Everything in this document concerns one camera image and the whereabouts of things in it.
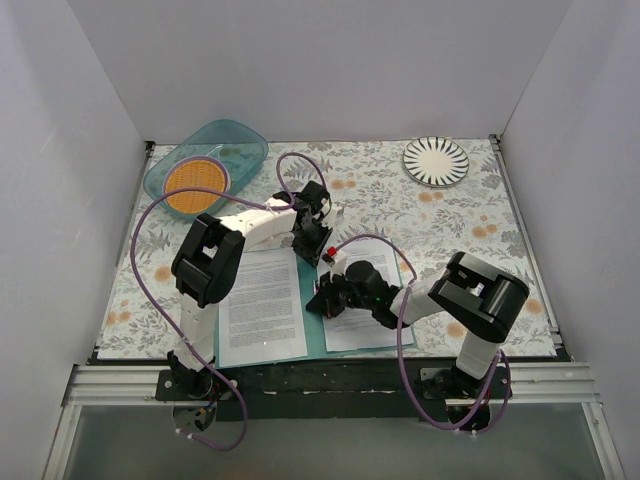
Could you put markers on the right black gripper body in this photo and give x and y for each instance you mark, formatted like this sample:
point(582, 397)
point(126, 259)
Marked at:
point(331, 293)

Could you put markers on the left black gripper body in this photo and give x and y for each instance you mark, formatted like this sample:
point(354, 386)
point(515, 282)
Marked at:
point(310, 238)

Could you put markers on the teal plastic folder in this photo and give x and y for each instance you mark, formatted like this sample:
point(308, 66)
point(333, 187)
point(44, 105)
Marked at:
point(313, 324)

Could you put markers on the printed paper sheet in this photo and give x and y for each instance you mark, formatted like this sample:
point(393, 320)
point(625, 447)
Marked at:
point(261, 319)
point(356, 329)

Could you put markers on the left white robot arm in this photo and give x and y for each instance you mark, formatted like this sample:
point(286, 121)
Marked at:
point(207, 263)

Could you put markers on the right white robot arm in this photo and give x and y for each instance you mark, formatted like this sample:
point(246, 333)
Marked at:
point(483, 298)

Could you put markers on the floral tablecloth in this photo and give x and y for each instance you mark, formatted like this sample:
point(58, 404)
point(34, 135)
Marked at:
point(368, 179)

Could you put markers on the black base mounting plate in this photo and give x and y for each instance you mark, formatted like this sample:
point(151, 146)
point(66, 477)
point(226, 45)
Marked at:
point(322, 389)

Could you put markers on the teal transparent plastic container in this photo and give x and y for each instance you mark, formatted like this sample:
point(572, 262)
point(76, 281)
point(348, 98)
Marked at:
point(223, 155)

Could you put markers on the orange woven coaster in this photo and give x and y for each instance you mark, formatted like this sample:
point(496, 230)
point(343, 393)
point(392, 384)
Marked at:
point(195, 172)

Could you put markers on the striped white ceramic plate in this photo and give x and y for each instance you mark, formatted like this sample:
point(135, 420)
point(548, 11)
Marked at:
point(435, 161)

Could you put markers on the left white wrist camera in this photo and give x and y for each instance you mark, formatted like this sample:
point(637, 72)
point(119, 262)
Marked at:
point(334, 212)

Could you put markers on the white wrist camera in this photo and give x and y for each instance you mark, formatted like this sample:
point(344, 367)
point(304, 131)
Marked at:
point(334, 212)
point(335, 257)

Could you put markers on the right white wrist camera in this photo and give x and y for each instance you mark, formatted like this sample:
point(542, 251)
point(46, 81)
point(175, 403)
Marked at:
point(335, 257)

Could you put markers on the aluminium frame rail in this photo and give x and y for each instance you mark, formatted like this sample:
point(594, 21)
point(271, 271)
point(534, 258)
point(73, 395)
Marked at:
point(120, 385)

